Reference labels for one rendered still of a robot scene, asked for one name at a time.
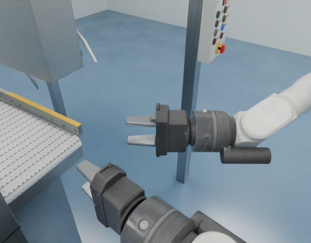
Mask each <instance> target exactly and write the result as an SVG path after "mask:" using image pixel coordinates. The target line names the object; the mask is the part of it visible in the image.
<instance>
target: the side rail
mask: <svg viewBox="0 0 311 243"><path fill-rule="evenodd" d="M6 93H8V91H6V90H4V89H2V88H0V98H2V99H4V100H7V101H9V102H11V103H13V104H15V105H17V106H19V105H21V106H19V107H21V108H23V109H25V110H27V111H30V112H32V113H34V114H36V115H38V116H40V117H42V118H44V119H46V120H48V121H50V122H53V123H55V124H57V125H59V126H61V127H63V125H65V126H64V127H63V128H65V129H67V130H69V131H71V132H73V133H75V134H78V135H80V134H82V133H83V130H82V126H81V125H80V126H79V127H76V126H74V125H72V124H70V123H68V122H66V121H63V120H61V119H59V118H57V117H55V116H53V115H50V114H48V113H46V112H44V111H42V110H40V109H37V108H35V107H33V106H31V105H29V104H27V103H24V102H22V101H20V100H18V99H16V98H14V97H11V96H9V95H7V94H6Z"/></svg>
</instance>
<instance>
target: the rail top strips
mask: <svg viewBox="0 0 311 243"><path fill-rule="evenodd" d="M6 94H7V95H9V96H11V97H14V98H16V99H18V100H20V101H22V102H24V103H27V104H29V105H31V106H33V107H35V108H37V109H40V110H42V111H44V112H46V113H48V114H50V115H53V116H55V117H57V118H59V119H61V120H63V121H66V122H68V123H70V124H72V125H74V126H76V127H79V126H80V125H81V123H79V122H77V121H74V120H72V119H70V118H68V117H65V116H63V115H61V114H59V113H57V112H54V111H52V110H50V109H48V108H45V107H43V106H41V105H39V104H37V103H34V102H32V101H30V100H28V99H25V98H23V97H21V96H19V95H17V94H14V93H12V92H8V93H6Z"/></svg>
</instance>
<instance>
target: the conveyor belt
mask: <svg viewBox="0 0 311 243"><path fill-rule="evenodd" d="M81 146H82V142H81V140H80V139H79V137H78V136H76V135H75V134H73V133H71V132H69V131H67V130H65V129H63V128H60V127H58V126H56V125H54V124H52V123H50V122H48V121H46V120H44V119H42V118H40V117H38V116H36V115H33V114H31V113H29V112H27V111H25V110H23V109H21V108H19V107H17V106H15V105H13V104H11V103H9V102H7V101H4V100H2V99H0V192H1V194H2V195H3V197H4V199H5V201H6V202H7V204H8V205H9V204H10V203H11V202H12V201H14V200H15V199H16V198H17V197H19V196H20V195H21V194H22V193H24V192H25V191H26V190H27V189H29V188H30V187H31V186H32V185H34V184H35V183H36V182H37V181H39V180H40V179H41V178H42V177H44V176H45V175H46V174H47V173H49V172H50V171H51V170H52V169H54V168H55V167H56V166H57V165H59V164H60V163H61V162H62V161H64V160H65V159H66V158H67V157H69V156H70V155H71V154H72V153H74V152H75V151H76V150H77V149H78V148H80V147H81Z"/></svg>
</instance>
